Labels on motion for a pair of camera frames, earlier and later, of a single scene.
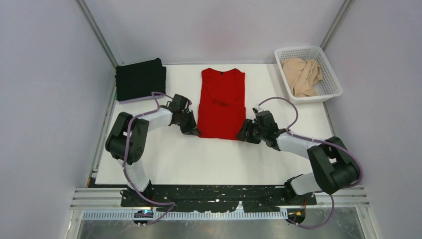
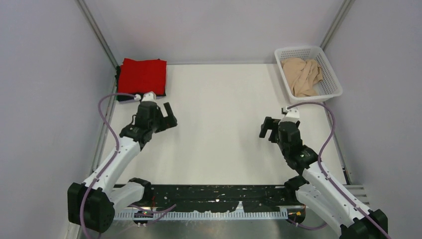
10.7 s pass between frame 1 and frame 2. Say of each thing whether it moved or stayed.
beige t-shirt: stayed
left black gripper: moved
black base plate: stayed
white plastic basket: stayed
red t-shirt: moved
